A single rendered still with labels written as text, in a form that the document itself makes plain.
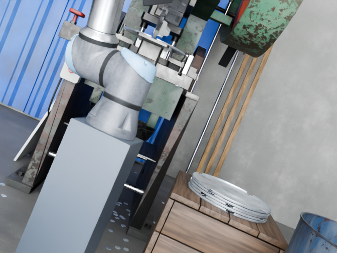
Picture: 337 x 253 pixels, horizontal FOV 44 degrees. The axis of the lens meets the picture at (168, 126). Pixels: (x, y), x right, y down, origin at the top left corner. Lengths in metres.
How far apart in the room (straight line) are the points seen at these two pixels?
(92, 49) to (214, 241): 0.66
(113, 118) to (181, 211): 0.35
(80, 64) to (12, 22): 2.11
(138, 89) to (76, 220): 0.40
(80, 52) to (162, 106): 0.64
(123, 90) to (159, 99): 0.63
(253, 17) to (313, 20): 1.63
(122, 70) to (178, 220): 0.47
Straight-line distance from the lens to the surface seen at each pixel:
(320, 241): 0.97
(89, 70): 1.22
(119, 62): 1.18
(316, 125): 3.41
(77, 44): 1.24
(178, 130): 1.72
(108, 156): 1.14
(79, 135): 1.16
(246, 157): 3.29
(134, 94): 1.16
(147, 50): 1.83
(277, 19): 1.79
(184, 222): 1.29
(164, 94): 1.77
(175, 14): 1.67
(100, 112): 1.17
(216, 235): 1.30
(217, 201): 1.37
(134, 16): 2.20
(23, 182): 1.84
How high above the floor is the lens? 0.64
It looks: 5 degrees down
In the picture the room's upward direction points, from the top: 24 degrees clockwise
